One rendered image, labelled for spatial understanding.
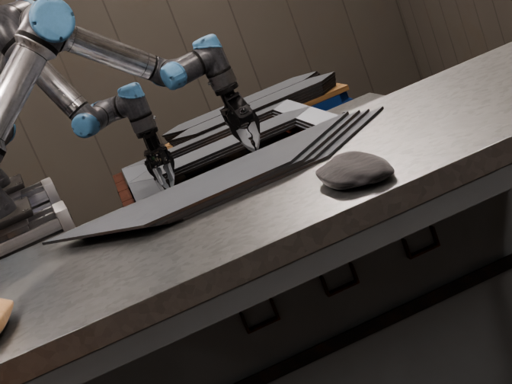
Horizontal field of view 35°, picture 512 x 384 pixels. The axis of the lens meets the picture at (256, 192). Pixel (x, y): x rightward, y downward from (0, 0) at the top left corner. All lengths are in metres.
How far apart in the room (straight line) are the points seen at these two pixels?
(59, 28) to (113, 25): 3.45
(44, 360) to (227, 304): 0.27
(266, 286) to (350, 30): 4.97
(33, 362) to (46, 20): 1.16
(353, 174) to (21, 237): 1.23
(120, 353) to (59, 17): 1.17
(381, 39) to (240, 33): 1.08
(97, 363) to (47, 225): 1.12
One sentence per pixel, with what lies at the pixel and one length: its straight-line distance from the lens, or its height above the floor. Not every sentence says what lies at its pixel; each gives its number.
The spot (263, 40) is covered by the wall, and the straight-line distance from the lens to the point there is 5.86.
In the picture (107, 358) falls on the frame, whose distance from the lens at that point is 1.22.
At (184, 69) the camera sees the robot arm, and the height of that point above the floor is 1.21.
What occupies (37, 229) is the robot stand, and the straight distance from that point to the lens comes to 2.30.
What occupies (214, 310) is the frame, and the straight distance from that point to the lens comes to 1.21.
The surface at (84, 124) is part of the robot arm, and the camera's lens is 2.51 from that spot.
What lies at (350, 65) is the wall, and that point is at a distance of 6.10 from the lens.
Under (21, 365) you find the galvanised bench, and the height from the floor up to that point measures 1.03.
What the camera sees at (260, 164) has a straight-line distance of 1.56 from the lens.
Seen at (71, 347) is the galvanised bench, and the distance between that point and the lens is 1.20.
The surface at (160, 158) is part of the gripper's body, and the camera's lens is 2.62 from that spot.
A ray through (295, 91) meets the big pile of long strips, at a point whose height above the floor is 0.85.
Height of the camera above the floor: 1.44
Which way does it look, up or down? 15 degrees down
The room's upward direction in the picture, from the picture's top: 21 degrees counter-clockwise
